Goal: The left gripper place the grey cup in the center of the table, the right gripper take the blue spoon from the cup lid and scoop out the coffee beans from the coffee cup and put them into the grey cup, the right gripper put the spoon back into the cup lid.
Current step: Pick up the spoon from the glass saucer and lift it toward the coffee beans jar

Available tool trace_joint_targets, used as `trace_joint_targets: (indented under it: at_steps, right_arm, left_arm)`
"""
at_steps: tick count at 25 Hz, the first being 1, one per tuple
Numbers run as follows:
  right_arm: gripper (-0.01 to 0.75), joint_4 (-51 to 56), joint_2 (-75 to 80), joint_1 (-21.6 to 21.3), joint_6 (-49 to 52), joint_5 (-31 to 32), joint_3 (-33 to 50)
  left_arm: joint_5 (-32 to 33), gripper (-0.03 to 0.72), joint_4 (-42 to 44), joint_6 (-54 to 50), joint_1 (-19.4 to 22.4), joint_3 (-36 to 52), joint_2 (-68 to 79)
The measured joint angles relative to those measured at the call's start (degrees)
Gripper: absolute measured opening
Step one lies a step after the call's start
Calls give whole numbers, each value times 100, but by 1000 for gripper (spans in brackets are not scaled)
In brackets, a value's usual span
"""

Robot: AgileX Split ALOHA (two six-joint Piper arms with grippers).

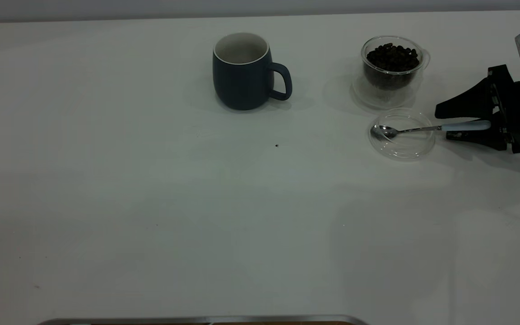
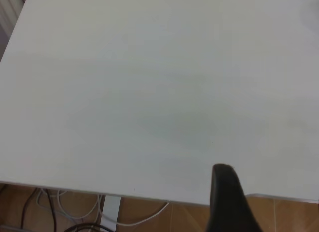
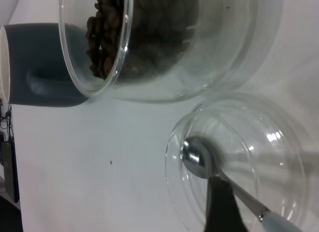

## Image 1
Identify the metal spoon with pale-blue handle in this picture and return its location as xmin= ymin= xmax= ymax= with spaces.
xmin=370 ymin=120 xmax=492 ymax=142

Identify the dark grey ceramic mug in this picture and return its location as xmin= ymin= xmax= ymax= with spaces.
xmin=212 ymin=32 xmax=293 ymax=111

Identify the clear double-walled glass cup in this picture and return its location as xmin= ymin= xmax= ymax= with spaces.
xmin=353 ymin=36 xmax=431 ymax=110

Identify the heap of roasted coffee beans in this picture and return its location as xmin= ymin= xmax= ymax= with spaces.
xmin=366 ymin=43 xmax=421 ymax=89

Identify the clear glass saucer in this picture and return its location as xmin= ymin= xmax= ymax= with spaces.
xmin=368 ymin=111 xmax=436 ymax=162

